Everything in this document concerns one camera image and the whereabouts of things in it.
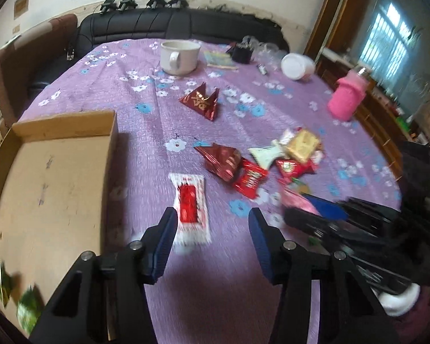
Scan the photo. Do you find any wooden sideboard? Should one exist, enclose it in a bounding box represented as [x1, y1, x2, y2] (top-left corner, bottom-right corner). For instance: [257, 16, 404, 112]
[319, 48, 430, 151]

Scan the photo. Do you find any white and green snack packet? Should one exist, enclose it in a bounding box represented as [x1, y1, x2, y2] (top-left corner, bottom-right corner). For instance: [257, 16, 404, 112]
[248, 140, 291, 170]

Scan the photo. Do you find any white mug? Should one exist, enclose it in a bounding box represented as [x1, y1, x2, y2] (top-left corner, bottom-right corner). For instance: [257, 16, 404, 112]
[160, 40, 202, 77]

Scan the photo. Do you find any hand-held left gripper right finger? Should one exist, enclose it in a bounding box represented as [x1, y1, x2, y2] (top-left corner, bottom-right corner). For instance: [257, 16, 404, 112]
[248, 207, 398, 344]

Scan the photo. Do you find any small notebook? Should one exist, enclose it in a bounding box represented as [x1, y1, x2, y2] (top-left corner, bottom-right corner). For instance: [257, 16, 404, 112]
[204, 50, 240, 70]

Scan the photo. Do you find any cardboard box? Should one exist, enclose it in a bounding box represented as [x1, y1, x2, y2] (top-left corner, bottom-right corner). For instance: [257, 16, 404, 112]
[0, 110, 120, 337]

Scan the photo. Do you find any black leather sofa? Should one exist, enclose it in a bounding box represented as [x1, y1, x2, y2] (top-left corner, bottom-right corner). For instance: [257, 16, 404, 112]
[29, 6, 291, 90]

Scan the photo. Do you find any dark red pyramid snack packet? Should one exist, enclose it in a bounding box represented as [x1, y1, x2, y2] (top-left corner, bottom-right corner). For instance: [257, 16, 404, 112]
[178, 82, 221, 122]
[193, 142, 242, 183]

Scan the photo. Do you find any wooden door frame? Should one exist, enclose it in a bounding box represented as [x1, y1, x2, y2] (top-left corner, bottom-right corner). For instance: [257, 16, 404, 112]
[304, 0, 366, 60]

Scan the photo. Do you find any pink snack packet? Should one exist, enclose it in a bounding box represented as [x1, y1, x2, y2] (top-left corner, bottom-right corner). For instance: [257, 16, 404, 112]
[279, 186, 321, 217]

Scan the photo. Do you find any purple floral tablecloth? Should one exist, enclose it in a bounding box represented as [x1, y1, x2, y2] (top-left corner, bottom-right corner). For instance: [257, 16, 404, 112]
[18, 38, 404, 344]

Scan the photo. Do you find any white jar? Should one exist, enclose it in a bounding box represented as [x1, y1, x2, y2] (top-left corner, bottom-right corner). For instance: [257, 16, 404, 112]
[280, 53, 316, 81]

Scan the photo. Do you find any white and red snack packet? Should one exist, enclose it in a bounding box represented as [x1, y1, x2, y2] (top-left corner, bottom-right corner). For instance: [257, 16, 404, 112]
[168, 173, 213, 247]

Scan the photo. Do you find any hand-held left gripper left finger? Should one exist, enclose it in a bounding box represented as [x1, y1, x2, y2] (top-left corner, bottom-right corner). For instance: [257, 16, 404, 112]
[29, 206, 180, 344]

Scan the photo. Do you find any beige biscuit packet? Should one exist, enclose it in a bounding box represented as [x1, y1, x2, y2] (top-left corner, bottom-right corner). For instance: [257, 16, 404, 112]
[279, 128, 325, 165]

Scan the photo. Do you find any bottle in pink knitted sleeve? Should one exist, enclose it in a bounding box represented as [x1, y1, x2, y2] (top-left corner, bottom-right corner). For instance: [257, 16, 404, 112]
[327, 67, 372, 120]

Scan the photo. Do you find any green and orange snack packet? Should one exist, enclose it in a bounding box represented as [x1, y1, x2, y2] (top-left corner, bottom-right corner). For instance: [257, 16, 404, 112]
[279, 177, 310, 194]

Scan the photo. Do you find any black holder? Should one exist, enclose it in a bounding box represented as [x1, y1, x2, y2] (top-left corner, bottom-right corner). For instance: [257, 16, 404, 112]
[231, 42, 255, 64]

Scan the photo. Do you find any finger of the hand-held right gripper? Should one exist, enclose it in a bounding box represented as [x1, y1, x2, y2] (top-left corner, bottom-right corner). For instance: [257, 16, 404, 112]
[284, 206, 398, 255]
[303, 194, 402, 230]

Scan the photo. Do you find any beige wall plaque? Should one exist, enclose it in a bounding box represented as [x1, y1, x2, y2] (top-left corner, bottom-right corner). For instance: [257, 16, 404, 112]
[13, 0, 30, 18]

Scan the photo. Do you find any brown armchair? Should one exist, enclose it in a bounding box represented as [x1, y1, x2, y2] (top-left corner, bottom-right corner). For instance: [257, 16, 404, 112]
[0, 13, 79, 130]

